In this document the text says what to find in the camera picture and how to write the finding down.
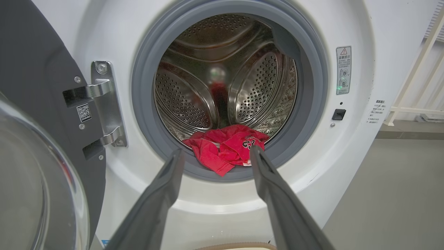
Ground white front-load washing machine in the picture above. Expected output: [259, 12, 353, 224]
[31, 0, 441, 250]

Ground red jersey garment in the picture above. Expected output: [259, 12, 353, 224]
[183, 124, 270, 177]

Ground white louvered vent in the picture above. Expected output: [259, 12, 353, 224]
[424, 5, 444, 44]

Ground white QR code sticker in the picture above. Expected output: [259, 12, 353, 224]
[76, 103, 92, 123]

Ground white metal railing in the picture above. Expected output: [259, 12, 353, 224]
[383, 7, 444, 126]

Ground cream perforated laundry basket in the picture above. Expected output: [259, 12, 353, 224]
[194, 242, 278, 250]

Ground small printed text sticker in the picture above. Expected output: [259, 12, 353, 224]
[368, 100, 386, 124]

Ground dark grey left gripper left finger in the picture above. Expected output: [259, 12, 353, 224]
[104, 149, 186, 250]

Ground round black glass washer door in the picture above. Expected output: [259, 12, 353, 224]
[0, 0, 106, 250]

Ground grey warning sticker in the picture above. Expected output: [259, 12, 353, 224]
[336, 46, 352, 95]

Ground chrome door hinge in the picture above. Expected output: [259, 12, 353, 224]
[62, 61, 128, 148]

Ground grey rubber door gasket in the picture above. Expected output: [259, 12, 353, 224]
[131, 0, 328, 183]

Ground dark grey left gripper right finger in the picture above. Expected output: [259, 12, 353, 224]
[249, 145, 335, 250]

